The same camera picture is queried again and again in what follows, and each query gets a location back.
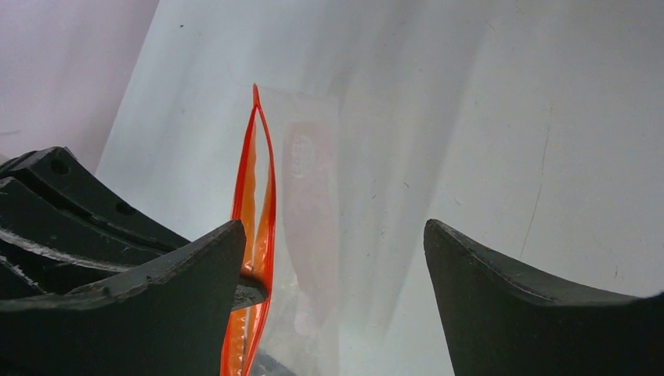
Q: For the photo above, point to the clear zip bag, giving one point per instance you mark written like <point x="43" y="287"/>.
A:
<point x="286" y="198"/>

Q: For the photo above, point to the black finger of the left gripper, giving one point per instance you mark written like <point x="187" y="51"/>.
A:
<point x="249" y="292"/>

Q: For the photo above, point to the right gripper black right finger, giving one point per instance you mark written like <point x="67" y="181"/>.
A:
<point x="501" y="316"/>

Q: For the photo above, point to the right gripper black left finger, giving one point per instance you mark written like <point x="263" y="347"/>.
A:
<point x="165" y="317"/>

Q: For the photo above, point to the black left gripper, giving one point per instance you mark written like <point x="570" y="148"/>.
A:
<point x="61" y="228"/>

